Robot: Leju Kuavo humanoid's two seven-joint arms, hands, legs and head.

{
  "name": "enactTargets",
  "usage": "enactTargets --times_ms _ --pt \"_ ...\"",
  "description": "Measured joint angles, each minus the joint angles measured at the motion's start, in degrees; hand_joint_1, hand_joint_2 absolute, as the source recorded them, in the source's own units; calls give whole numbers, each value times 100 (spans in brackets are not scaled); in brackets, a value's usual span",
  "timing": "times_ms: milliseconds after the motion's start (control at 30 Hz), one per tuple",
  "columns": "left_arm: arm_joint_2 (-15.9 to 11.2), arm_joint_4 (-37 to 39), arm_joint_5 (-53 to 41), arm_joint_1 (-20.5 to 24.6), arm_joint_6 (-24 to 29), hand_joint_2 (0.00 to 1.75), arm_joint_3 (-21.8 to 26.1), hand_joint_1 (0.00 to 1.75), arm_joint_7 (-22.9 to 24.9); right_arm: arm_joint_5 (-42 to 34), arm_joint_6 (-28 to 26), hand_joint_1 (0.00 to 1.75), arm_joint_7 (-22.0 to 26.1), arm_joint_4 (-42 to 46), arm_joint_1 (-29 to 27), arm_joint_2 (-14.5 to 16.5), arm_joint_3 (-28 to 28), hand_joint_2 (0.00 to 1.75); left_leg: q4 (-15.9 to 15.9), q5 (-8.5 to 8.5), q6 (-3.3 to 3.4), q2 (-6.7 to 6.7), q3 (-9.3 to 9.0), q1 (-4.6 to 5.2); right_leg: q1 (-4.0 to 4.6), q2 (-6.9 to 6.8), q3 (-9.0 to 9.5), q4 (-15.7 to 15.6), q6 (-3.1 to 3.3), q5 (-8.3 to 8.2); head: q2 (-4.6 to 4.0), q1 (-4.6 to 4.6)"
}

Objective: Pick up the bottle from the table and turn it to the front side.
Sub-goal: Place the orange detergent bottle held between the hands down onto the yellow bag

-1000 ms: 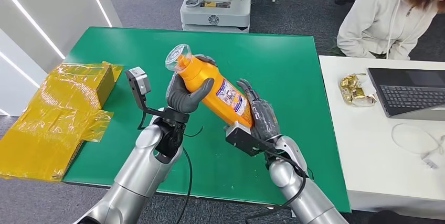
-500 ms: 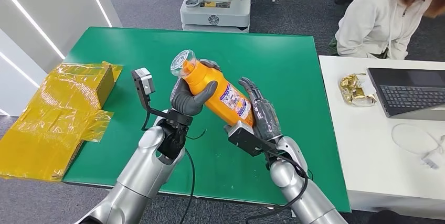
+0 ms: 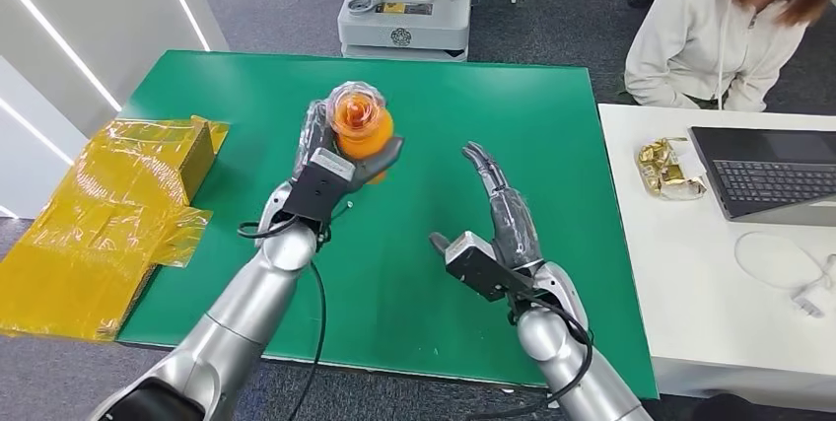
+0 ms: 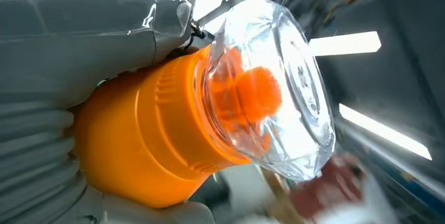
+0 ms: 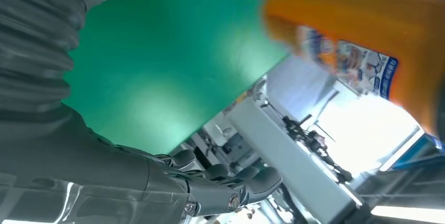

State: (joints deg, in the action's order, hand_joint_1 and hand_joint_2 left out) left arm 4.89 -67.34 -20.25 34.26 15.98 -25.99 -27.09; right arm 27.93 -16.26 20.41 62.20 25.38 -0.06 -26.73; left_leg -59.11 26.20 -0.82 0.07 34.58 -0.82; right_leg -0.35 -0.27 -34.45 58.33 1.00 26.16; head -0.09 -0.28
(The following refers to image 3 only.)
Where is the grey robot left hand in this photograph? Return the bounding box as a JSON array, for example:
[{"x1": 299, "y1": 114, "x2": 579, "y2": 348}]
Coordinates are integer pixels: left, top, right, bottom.
[{"x1": 290, "y1": 99, "x2": 405, "y2": 187}]

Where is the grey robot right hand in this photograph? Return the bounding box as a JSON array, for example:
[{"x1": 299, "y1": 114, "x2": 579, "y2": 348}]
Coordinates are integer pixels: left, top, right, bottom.
[{"x1": 429, "y1": 140, "x2": 544, "y2": 276}]

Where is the orange plastic bottle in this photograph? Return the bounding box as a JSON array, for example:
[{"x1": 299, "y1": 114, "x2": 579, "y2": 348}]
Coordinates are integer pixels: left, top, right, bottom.
[{"x1": 324, "y1": 81, "x2": 396, "y2": 185}]

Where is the white machine base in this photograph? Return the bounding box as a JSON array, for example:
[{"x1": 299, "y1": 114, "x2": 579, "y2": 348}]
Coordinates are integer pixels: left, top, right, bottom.
[{"x1": 336, "y1": 0, "x2": 476, "y2": 62}]

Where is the gold foil snack wrapper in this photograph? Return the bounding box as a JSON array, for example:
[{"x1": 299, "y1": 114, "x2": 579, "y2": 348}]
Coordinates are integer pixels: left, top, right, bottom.
[{"x1": 636, "y1": 137, "x2": 710, "y2": 202}]

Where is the yellow film wrapped cardboard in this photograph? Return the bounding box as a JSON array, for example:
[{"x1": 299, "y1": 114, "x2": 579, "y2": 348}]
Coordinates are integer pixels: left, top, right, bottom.
[{"x1": 0, "y1": 115, "x2": 231, "y2": 343}]

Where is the seated person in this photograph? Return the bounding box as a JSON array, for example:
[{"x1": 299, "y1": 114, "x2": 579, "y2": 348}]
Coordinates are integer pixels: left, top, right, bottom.
[{"x1": 623, "y1": 0, "x2": 836, "y2": 112}]

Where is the dark grey laptop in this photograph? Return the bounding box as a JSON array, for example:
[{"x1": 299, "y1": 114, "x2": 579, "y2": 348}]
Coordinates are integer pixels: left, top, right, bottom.
[{"x1": 688, "y1": 125, "x2": 836, "y2": 229}]

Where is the white charger plug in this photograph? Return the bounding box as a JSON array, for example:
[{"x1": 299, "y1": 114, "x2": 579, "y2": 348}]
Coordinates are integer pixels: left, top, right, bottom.
[{"x1": 791, "y1": 292, "x2": 826, "y2": 319}]

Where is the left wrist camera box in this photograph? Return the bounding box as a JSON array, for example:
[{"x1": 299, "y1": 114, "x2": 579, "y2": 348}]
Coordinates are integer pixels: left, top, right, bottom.
[{"x1": 282, "y1": 146, "x2": 357, "y2": 224}]

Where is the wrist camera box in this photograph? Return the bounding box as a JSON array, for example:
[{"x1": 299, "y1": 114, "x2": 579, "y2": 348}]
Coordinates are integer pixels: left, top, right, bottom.
[
  {"x1": 282, "y1": 146, "x2": 357, "y2": 224},
  {"x1": 445, "y1": 230, "x2": 537, "y2": 303}
]

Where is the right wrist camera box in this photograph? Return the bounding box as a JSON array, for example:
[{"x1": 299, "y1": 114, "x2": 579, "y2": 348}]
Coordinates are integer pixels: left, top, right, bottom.
[{"x1": 445, "y1": 230, "x2": 537, "y2": 303}]

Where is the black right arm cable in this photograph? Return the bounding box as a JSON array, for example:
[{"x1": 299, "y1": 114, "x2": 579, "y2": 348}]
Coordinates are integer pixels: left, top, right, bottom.
[{"x1": 466, "y1": 297, "x2": 595, "y2": 421}]

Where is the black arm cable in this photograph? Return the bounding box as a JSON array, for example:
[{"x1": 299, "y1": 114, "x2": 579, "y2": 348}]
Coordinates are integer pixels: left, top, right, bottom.
[
  {"x1": 466, "y1": 297, "x2": 595, "y2": 421},
  {"x1": 236, "y1": 218, "x2": 328, "y2": 421}
]

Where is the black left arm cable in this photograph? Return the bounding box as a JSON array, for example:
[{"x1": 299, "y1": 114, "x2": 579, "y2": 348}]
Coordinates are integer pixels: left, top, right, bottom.
[{"x1": 236, "y1": 218, "x2": 328, "y2": 421}]

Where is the white thin cable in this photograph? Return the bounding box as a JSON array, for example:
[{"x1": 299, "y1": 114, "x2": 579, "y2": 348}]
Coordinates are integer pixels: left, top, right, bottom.
[{"x1": 732, "y1": 232, "x2": 836, "y2": 295}]

